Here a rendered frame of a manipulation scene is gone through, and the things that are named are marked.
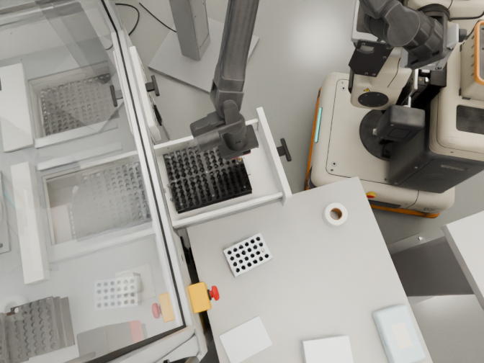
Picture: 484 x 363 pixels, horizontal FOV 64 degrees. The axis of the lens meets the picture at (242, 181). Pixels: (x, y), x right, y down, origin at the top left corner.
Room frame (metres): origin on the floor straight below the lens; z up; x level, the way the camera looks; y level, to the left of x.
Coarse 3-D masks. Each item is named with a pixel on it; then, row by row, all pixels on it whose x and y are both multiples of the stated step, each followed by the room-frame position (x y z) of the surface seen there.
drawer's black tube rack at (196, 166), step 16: (176, 160) 0.40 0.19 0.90; (192, 160) 0.41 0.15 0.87; (208, 160) 0.41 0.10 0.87; (224, 160) 0.40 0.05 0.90; (176, 176) 0.35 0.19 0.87; (192, 176) 0.35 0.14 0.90; (208, 176) 0.35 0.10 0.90; (224, 176) 0.36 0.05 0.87; (240, 176) 0.35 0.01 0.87; (176, 192) 0.31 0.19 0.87; (192, 192) 0.30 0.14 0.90; (208, 192) 0.30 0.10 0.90; (224, 192) 0.30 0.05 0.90; (240, 192) 0.30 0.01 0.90; (176, 208) 0.25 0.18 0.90; (192, 208) 0.26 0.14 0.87
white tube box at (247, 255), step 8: (248, 240) 0.18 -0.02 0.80; (256, 240) 0.18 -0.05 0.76; (232, 248) 0.15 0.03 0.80; (240, 248) 0.16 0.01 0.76; (248, 248) 0.16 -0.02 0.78; (256, 248) 0.15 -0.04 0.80; (232, 256) 0.13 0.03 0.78; (240, 256) 0.13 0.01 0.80; (248, 256) 0.13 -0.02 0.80; (256, 256) 0.13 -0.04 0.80; (264, 256) 0.13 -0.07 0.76; (232, 264) 0.11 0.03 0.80; (240, 264) 0.11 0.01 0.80; (248, 264) 0.11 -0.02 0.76; (256, 264) 0.11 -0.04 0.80; (240, 272) 0.08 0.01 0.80
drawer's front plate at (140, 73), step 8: (136, 56) 0.73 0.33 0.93; (136, 64) 0.70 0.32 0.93; (136, 72) 0.67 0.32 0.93; (144, 80) 0.67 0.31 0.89; (144, 88) 0.62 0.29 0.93; (144, 96) 0.59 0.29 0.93; (144, 104) 0.56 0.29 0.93; (152, 104) 0.61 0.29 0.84; (152, 112) 0.55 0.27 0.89; (152, 120) 0.51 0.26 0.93; (152, 128) 0.49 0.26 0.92; (160, 136) 0.50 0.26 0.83
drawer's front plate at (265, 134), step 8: (256, 112) 0.54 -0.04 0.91; (264, 120) 0.51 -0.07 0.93; (264, 128) 0.48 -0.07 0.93; (264, 136) 0.47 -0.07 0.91; (264, 144) 0.46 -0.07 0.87; (272, 144) 0.43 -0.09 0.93; (272, 152) 0.41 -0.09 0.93; (272, 160) 0.39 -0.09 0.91; (272, 168) 0.38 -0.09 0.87; (280, 168) 0.36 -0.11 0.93; (280, 176) 0.34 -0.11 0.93; (280, 184) 0.32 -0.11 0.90; (288, 184) 0.31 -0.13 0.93; (288, 192) 0.29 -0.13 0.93; (288, 200) 0.28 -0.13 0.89
